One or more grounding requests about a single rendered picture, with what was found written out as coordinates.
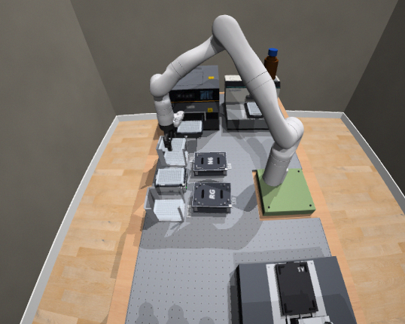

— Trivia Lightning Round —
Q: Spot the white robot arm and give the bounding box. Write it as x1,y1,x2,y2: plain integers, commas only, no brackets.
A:
150,15,304,186

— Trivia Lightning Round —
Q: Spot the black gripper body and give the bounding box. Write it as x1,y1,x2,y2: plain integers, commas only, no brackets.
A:
159,123,175,138

